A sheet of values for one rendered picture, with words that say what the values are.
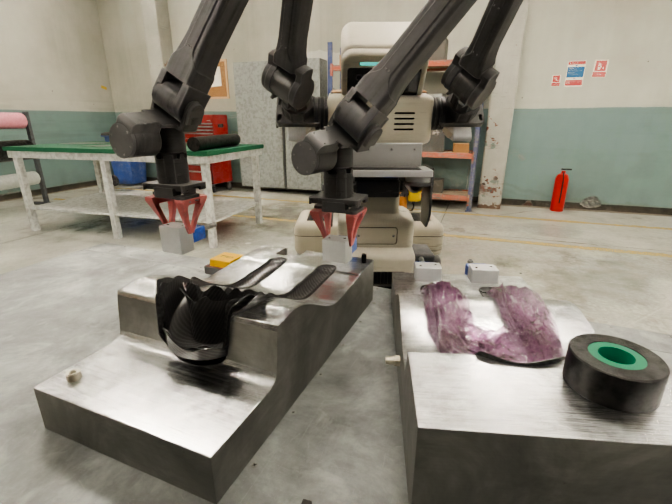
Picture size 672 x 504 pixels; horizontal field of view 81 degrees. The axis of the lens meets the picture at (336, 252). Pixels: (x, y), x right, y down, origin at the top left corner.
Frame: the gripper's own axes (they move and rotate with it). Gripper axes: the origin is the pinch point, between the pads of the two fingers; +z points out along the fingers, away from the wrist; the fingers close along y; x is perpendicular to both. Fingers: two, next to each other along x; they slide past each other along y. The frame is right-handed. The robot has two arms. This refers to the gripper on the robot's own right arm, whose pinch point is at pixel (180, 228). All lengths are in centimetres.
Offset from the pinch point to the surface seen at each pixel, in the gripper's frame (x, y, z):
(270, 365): -23.8, 35.2, 7.1
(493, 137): 512, 43, 3
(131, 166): 461, -559, 64
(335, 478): -29, 46, 15
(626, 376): -21, 70, 0
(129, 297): -23.2, 12.5, 2.7
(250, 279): -2.3, 17.6, 7.3
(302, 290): -2.8, 28.6, 7.3
